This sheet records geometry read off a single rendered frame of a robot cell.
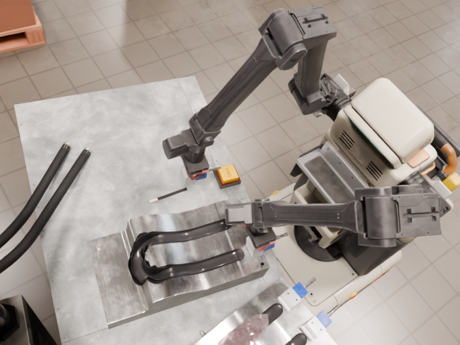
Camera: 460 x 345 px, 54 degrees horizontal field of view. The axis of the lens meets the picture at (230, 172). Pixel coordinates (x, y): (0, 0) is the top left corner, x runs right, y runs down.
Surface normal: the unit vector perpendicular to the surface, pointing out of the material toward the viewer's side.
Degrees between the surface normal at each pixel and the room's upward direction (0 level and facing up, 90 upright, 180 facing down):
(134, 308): 0
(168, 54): 0
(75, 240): 0
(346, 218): 75
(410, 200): 29
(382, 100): 43
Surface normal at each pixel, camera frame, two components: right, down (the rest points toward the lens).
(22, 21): 0.51, 0.77
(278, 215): -0.86, 0.04
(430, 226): 0.07, -0.04
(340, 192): 0.18, -0.52
